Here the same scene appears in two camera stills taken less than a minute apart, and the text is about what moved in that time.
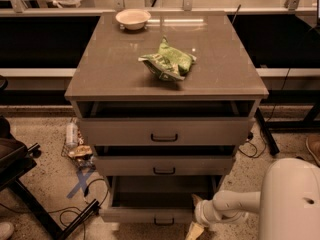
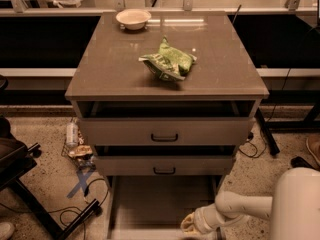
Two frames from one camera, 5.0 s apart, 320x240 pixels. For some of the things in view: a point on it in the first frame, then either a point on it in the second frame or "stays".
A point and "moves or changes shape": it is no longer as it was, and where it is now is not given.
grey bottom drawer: [164, 199] moves or changes shape
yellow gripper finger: [196, 199] -> [188, 224]
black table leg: [268, 133] stays
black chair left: [16, 160] stays
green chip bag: [169, 62] stays
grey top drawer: [166, 131] stays
